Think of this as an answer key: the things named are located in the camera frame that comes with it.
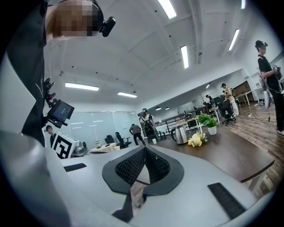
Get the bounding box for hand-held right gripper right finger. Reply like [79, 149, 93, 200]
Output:
[142, 145, 185, 196]

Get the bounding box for long ceiling light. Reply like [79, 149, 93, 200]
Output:
[228, 28, 241, 51]
[117, 91, 138, 98]
[180, 45, 189, 70]
[157, 0, 178, 20]
[64, 82, 100, 92]

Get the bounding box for person's black shirt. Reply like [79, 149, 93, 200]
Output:
[6, 0, 59, 147]

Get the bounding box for black metal railing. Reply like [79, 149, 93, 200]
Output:
[158, 112, 201, 133]

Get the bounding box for white desk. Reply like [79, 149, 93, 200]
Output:
[235, 90, 254, 105]

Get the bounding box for green plant in white pot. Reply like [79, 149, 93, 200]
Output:
[197, 111, 220, 136]

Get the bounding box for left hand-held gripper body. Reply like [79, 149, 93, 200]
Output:
[51, 131, 90, 159]

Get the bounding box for yellow and white flowers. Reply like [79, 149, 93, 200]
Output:
[187, 131, 209, 148]

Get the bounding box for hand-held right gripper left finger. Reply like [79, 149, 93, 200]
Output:
[102, 145, 146, 196]

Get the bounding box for stainless steel kettle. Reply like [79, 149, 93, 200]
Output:
[170, 125, 189, 145]

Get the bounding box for light wooden table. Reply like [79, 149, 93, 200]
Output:
[88, 142, 118, 154]

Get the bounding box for person's head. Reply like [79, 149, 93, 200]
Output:
[45, 0, 105, 39]

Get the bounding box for black head camera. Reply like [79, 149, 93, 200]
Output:
[97, 16, 117, 38]

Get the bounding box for chest-mounted screen on black arm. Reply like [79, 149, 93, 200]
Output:
[42, 77, 75, 129]

